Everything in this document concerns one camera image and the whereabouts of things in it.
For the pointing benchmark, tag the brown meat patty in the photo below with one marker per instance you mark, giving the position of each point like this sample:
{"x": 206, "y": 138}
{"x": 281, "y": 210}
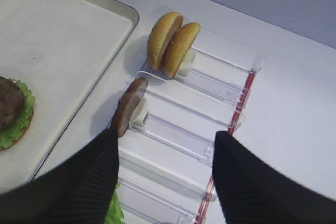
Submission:
{"x": 127, "y": 104}
{"x": 12, "y": 103}

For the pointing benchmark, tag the white pusher block patty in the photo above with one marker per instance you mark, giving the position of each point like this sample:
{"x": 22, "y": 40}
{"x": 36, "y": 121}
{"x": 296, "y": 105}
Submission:
{"x": 139, "y": 115}

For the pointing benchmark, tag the green lettuce on burger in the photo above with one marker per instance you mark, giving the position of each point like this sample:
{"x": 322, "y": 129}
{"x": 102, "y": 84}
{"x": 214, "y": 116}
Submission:
{"x": 29, "y": 97}

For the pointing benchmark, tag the green lettuce leaf in rack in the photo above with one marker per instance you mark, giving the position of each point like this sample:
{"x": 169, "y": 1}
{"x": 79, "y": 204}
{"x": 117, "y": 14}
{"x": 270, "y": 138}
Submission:
{"x": 115, "y": 214}

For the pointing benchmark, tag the clear acrylic right rack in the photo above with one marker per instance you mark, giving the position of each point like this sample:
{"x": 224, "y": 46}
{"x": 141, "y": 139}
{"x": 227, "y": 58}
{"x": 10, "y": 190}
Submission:
{"x": 166, "y": 166}

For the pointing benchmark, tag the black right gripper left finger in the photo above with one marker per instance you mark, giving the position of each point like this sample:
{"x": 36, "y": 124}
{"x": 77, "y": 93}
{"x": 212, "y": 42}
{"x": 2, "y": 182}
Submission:
{"x": 77, "y": 191}

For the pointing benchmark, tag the white metal tray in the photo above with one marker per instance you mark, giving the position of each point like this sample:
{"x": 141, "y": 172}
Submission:
{"x": 60, "y": 49}

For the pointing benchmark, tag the yellow bun half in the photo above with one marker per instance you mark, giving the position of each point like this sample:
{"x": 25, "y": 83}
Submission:
{"x": 160, "y": 36}
{"x": 178, "y": 48}

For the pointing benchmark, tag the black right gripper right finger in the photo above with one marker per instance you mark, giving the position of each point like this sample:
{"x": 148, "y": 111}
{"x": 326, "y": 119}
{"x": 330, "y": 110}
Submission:
{"x": 250, "y": 191}

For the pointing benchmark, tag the white pusher block bun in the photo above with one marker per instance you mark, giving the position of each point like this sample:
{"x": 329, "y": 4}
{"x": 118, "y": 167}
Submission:
{"x": 186, "y": 64}

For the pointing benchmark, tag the bottom bun on tray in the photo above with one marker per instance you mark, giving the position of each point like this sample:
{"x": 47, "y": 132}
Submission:
{"x": 14, "y": 133}

